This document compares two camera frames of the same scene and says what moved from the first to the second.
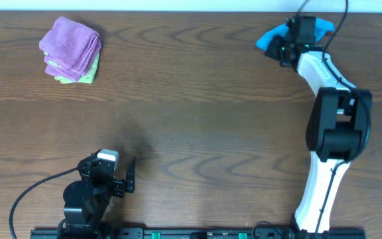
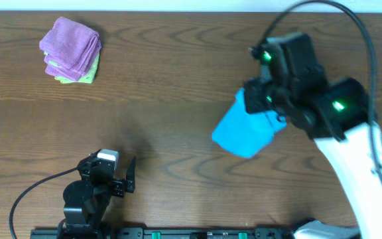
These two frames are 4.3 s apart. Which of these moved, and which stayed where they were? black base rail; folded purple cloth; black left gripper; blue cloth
Moved: blue cloth
Stayed: black left gripper; black base rail; folded purple cloth
